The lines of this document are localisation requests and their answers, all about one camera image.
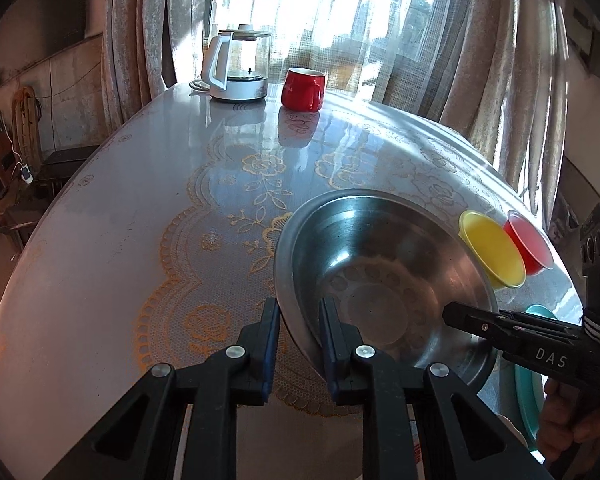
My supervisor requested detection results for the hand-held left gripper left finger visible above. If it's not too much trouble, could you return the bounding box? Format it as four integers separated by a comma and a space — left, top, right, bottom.
45, 297, 283, 480

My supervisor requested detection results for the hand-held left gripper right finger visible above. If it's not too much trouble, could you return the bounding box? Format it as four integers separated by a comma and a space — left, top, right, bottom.
319, 297, 556, 480

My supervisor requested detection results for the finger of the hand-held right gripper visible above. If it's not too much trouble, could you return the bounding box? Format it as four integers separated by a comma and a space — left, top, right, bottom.
442, 302, 581, 347

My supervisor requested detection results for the yellow plastic bowl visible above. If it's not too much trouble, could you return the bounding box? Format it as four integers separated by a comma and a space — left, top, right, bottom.
457, 210, 527, 290

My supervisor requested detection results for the large steel bowl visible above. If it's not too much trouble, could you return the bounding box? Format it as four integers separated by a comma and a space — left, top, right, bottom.
274, 189, 501, 393

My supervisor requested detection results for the red plastic bowl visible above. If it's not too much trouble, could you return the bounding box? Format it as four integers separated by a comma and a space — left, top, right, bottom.
502, 209, 556, 277

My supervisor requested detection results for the teal plate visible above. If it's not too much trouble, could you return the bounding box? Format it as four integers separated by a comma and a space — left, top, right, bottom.
514, 304, 561, 453

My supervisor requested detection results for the person's right hand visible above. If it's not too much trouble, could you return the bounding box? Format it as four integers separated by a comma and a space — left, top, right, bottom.
537, 377, 600, 463

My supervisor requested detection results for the lace floral table cloth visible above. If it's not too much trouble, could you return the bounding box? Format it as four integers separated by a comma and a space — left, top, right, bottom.
137, 95, 511, 416

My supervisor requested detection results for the beige patterned curtain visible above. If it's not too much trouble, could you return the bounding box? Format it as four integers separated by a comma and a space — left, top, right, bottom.
102, 0, 221, 126
420, 0, 571, 201

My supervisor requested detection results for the red mug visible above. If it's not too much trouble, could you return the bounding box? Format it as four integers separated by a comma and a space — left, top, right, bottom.
280, 66, 327, 112

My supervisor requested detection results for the white glass electric kettle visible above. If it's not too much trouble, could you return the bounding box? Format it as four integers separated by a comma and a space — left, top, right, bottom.
200, 25, 273, 103

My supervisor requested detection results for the dark low bench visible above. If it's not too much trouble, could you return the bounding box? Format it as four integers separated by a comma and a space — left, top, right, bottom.
30, 145, 101, 196

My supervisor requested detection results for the sheer white curtain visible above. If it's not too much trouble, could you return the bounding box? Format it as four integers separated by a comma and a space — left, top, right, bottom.
215, 0, 481, 111

